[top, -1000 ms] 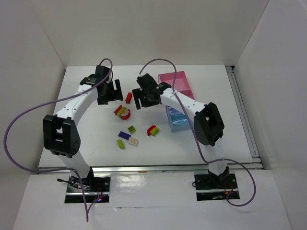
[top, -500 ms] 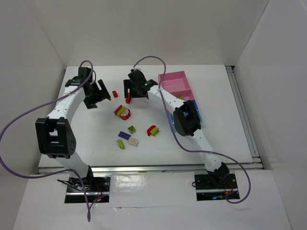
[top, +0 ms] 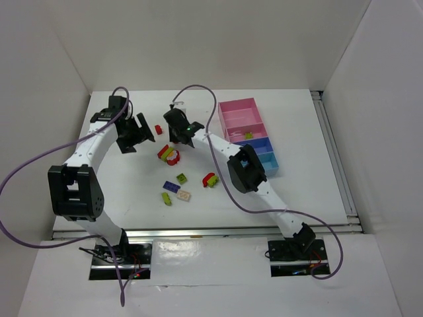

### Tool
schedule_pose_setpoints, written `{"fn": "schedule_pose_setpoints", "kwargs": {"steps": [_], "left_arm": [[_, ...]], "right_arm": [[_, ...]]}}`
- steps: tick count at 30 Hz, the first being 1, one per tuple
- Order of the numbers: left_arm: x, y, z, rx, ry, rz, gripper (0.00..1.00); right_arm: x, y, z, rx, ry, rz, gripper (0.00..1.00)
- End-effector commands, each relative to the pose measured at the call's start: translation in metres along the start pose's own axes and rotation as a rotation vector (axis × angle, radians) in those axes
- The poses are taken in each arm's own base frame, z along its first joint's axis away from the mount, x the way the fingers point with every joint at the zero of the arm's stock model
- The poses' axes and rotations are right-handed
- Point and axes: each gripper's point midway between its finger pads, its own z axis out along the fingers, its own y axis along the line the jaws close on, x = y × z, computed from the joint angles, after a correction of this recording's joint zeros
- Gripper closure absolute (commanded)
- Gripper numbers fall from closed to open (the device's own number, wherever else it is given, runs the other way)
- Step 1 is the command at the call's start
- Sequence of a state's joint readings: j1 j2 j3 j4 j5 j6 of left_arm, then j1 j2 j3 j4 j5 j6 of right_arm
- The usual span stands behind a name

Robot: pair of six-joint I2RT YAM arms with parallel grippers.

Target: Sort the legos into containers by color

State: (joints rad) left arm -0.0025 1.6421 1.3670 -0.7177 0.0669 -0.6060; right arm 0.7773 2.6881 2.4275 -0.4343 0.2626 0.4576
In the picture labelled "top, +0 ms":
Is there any red long lego brick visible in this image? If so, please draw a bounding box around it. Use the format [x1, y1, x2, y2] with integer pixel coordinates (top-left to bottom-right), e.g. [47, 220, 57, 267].
[155, 125, 163, 135]

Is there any green square lego brick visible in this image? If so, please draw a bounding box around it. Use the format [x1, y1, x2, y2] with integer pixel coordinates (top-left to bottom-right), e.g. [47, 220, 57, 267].
[176, 173, 188, 184]

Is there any red curved lego brick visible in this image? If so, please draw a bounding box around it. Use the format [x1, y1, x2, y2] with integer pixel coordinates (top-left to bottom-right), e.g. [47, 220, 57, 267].
[202, 172, 215, 188]

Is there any green curved lego brick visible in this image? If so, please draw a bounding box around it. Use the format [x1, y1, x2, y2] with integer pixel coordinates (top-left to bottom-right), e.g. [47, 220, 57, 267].
[206, 175, 219, 188]

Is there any green slanted lego brick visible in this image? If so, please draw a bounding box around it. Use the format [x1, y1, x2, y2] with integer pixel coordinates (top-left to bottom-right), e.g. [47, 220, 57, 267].
[161, 192, 172, 206]

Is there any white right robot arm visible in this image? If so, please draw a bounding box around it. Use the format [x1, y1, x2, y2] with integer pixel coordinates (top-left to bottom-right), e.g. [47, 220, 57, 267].
[163, 106, 316, 254]

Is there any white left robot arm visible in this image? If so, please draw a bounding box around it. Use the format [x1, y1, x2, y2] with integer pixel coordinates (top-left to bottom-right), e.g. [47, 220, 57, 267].
[48, 112, 155, 250]

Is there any pink near container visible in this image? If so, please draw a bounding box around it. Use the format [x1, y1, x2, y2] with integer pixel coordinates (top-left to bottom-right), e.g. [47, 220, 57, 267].
[224, 123, 268, 143]

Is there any purple flat lego brick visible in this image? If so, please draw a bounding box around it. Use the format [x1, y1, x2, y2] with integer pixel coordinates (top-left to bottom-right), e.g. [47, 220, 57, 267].
[163, 181, 180, 194]

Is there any beige flat lego brick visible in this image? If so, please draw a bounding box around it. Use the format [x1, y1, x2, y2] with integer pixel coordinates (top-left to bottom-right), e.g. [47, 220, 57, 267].
[176, 190, 192, 202]

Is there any dark blue container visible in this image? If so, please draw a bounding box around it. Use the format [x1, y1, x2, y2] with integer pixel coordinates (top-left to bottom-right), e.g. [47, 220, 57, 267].
[235, 137, 274, 155]

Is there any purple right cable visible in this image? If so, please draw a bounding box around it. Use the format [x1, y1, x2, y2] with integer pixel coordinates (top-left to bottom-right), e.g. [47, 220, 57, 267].
[171, 84, 344, 281]

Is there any purple cable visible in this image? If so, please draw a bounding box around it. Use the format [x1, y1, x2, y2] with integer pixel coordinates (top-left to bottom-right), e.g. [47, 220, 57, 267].
[171, 84, 344, 281]
[0, 86, 146, 307]

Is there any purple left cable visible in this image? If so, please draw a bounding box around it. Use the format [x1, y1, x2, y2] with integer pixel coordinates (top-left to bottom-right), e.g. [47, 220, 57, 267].
[0, 86, 146, 307]

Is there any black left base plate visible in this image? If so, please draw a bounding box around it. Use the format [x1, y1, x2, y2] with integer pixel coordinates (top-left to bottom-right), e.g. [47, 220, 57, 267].
[79, 242, 153, 281]

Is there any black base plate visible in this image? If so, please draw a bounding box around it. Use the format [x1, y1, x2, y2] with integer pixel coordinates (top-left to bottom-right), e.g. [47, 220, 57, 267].
[79, 242, 153, 281]
[264, 239, 330, 277]

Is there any aluminium front rail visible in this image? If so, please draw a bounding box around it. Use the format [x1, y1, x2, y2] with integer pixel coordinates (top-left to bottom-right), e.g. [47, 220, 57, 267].
[52, 223, 364, 240]

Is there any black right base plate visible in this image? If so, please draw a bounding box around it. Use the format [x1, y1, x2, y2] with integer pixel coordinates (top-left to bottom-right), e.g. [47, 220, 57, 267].
[264, 239, 330, 277]

